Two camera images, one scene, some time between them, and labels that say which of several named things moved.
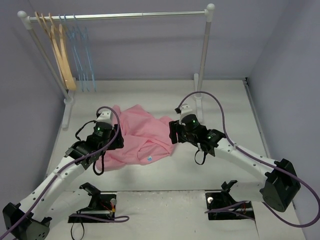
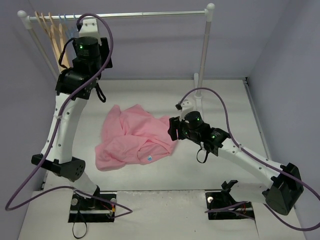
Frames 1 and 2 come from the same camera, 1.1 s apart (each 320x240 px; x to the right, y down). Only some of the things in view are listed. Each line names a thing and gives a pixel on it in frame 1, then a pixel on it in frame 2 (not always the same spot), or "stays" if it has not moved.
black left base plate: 103,205 stays
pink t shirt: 147,139 stays
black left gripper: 118,137 → 106,53
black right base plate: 220,200 stays
